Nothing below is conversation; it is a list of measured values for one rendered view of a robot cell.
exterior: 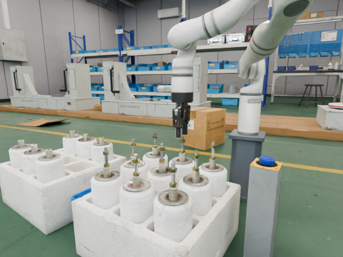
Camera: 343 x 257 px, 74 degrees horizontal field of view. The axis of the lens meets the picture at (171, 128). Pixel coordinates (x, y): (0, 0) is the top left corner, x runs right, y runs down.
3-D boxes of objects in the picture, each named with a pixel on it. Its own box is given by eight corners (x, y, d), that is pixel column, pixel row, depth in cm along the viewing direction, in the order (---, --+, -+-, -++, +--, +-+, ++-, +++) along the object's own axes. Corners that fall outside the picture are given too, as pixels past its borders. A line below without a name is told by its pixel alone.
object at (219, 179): (228, 214, 79) (231, 166, 76) (217, 229, 72) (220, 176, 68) (203, 206, 85) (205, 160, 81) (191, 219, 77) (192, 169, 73)
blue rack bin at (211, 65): (209, 70, 561) (210, 61, 556) (224, 70, 545) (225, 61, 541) (203, 69, 516) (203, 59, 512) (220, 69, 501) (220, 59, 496)
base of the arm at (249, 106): (239, 130, 108) (241, 94, 105) (259, 132, 104) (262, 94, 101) (235, 134, 100) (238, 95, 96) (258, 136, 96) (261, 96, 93)
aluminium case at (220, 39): (213, 47, 541) (213, 39, 537) (228, 46, 524) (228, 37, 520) (206, 45, 504) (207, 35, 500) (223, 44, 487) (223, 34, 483)
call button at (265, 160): (260, 161, 63) (261, 154, 63) (275, 164, 61) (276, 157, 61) (256, 165, 60) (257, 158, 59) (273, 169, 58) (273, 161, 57)
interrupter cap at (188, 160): (178, 166, 76) (178, 164, 76) (168, 160, 82) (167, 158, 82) (197, 162, 79) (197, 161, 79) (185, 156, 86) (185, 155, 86)
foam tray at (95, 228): (152, 200, 103) (152, 162, 99) (238, 230, 82) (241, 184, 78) (75, 253, 71) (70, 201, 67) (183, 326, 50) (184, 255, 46)
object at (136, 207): (162, 243, 65) (161, 185, 61) (134, 262, 59) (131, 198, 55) (142, 228, 72) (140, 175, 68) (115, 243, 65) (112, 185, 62)
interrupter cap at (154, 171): (178, 174, 70) (178, 172, 69) (155, 179, 66) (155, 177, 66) (167, 166, 76) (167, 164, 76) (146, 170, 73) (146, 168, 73)
